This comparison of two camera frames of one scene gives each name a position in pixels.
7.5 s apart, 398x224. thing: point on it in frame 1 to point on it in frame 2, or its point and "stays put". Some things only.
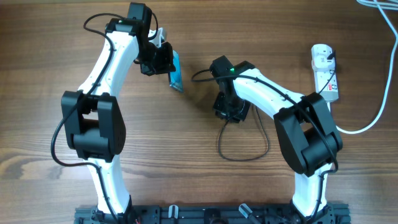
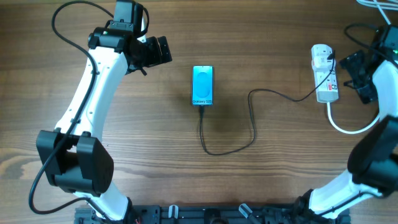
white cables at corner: [380, 4] stays put
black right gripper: [221, 112] to [369, 92]
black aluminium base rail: [280, 213] stays put
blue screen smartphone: [175, 78] to [202, 85]
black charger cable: [311, 113] to [254, 90]
